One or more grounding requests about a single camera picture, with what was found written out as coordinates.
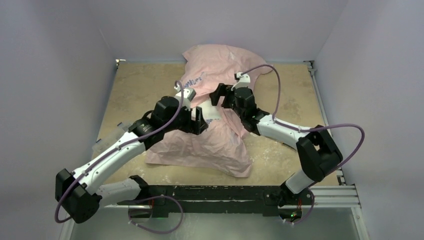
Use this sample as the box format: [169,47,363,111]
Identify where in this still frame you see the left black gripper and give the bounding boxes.
[163,102,208,135]

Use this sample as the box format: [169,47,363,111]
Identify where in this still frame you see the pink pillow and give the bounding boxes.
[145,44,270,178]

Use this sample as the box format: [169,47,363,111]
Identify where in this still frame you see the black base bar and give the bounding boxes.
[119,185,312,218]

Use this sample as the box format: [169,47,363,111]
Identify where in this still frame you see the clear plastic bag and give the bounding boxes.
[92,121,131,156]

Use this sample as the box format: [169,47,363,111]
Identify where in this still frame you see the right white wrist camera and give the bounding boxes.
[231,72,251,91]

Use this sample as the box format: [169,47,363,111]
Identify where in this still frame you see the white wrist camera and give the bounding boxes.
[174,83,196,110]
[231,72,251,91]

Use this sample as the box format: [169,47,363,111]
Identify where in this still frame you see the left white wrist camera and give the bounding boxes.
[174,83,196,110]

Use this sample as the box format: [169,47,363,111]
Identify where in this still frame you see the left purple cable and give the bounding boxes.
[54,80,185,224]

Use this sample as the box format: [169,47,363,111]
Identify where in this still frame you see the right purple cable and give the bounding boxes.
[240,63,366,176]

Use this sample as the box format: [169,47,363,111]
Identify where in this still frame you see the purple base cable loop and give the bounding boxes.
[128,195,185,235]

